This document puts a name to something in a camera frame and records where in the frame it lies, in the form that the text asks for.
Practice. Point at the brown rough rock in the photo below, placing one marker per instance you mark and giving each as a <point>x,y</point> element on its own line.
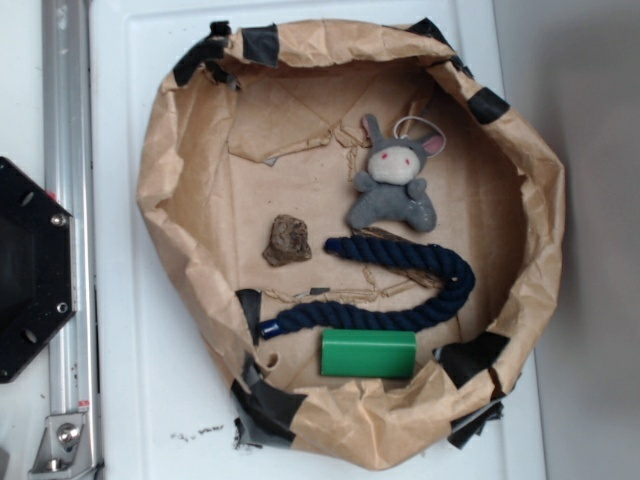
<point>288,242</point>

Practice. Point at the grey plush bunny toy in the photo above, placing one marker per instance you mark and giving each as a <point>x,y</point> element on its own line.
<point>391,187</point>

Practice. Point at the green rectangular block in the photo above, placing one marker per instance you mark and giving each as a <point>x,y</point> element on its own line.
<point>368,353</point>

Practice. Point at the brown paper bag enclosure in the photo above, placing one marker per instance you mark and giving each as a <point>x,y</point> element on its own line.
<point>265,121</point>

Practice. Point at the aluminium extrusion rail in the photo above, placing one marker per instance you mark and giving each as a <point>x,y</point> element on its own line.
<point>73,351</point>

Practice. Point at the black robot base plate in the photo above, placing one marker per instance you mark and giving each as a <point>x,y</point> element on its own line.
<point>36,270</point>

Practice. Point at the metal corner bracket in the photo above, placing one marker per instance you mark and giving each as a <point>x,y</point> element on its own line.
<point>65,448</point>

